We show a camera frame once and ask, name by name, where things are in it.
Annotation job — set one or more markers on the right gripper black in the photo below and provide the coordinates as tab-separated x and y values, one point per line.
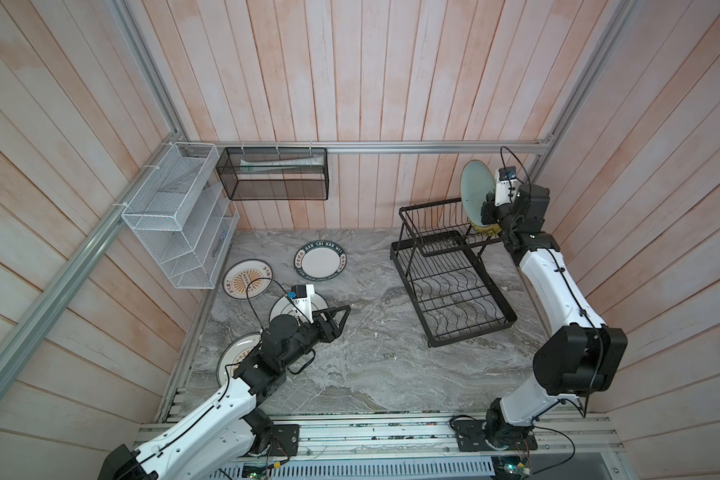
488	209

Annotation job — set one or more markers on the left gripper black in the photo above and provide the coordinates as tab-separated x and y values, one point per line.
330	314

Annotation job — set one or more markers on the mint green flower plate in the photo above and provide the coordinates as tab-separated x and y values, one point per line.
475	183

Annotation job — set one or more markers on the yellow woven round plate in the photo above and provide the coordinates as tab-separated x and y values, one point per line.
491	230

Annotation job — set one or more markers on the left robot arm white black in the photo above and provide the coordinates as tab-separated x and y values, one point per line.
229	424

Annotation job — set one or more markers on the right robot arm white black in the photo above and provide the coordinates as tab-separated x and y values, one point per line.
583	353

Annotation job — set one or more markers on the black two-tier dish rack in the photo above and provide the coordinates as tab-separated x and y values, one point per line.
438	257

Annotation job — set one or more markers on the white plate dark rim characters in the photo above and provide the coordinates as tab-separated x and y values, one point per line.
283	307

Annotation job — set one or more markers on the white plate green lettered rim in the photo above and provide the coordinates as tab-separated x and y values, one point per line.
320	260

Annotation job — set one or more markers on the far orange sunburst plate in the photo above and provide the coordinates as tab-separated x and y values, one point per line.
247	279

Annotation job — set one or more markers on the orange sunburst plate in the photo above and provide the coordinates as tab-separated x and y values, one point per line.
233	356
247	279

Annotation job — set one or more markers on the near orange sunburst plate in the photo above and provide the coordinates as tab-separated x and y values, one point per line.
233	356

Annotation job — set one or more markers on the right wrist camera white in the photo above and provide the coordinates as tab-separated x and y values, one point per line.
506	183

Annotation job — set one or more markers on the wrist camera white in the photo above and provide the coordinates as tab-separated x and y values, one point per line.
506	183
300	297

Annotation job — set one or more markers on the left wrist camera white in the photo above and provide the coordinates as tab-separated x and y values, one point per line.
300	297

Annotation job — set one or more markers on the horizontal aluminium frame bar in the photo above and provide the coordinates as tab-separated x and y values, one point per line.
399	147

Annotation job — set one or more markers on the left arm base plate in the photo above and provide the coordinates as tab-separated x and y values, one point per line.
279	439

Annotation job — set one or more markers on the aluminium mounting rail base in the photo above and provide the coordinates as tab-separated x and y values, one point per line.
370	438

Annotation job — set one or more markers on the right aluminium frame post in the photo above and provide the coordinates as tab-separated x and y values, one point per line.
596	33

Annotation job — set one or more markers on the black mesh wall basket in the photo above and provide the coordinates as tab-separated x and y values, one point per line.
274	173

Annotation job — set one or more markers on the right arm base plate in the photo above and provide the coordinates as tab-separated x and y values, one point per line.
471	437

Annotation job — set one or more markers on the white wire mesh shelf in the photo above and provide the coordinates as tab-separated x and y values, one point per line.
182	218

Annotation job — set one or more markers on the left aluminium frame bar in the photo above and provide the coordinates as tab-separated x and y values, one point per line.
37	322

